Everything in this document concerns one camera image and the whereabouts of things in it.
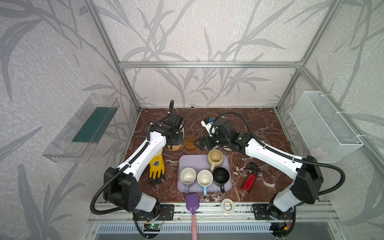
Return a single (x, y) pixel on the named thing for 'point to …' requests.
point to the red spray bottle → (251, 178)
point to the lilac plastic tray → (199, 162)
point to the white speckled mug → (182, 127)
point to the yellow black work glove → (156, 170)
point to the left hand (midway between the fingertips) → (179, 135)
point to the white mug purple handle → (188, 175)
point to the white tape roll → (227, 212)
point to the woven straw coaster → (174, 147)
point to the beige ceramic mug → (215, 158)
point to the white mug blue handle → (204, 178)
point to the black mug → (221, 177)
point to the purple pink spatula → (192, 203)
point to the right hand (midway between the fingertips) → (199, 135)
